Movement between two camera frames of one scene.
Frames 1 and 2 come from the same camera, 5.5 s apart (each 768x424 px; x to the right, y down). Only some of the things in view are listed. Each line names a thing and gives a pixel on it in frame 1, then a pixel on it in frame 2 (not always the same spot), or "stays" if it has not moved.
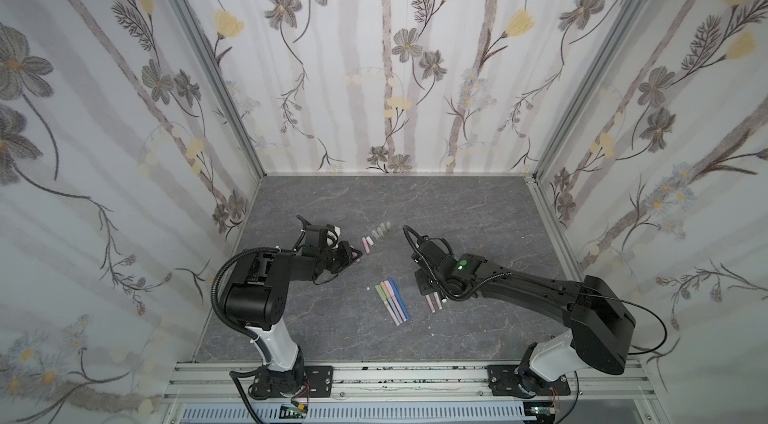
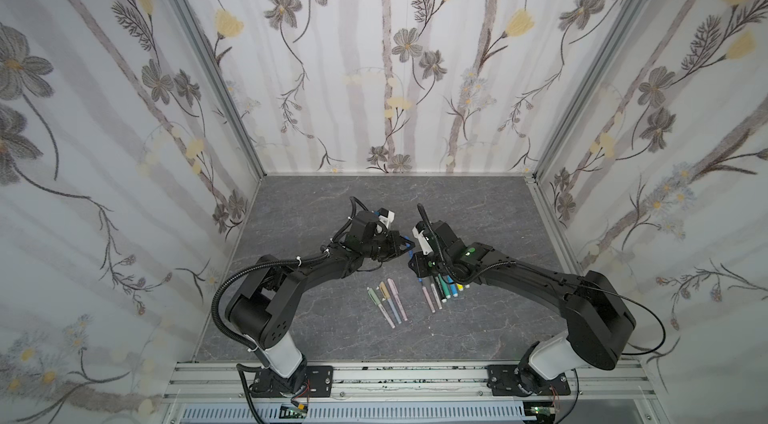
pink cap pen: x=395 y=299 stays
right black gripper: x=428 y=286 to x=425 y=259
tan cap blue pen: x=386 y=292 stays
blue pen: x=400 y=300 to x=410 y=252
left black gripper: x=344 y=249 to x=393 y=239
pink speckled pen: x=430 y=303 stays
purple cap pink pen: x=438 y=300 stays
